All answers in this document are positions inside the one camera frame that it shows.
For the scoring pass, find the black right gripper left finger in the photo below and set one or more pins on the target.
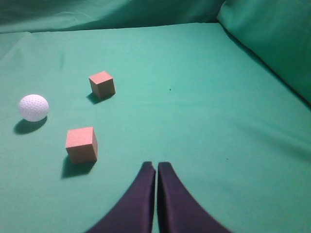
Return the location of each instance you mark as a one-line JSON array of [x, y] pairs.
[[134, 212]]

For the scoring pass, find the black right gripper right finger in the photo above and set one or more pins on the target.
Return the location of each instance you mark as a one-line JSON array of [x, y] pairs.
[[177, 210]]

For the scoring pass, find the white dimpled golf ball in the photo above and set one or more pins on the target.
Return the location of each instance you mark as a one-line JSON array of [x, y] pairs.
[[33, 108]]

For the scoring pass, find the near orange cube block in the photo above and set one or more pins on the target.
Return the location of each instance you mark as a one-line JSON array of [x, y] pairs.
[[82, 145]]

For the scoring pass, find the orange cube block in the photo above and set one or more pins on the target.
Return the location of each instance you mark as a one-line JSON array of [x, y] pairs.
[[82, 145], [102, 85]]

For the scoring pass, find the far orange cube block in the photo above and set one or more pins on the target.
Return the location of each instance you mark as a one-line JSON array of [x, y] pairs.
[[102, 85]]

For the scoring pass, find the green cloth cover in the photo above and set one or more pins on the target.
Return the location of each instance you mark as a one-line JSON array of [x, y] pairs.
[[221, 89]]

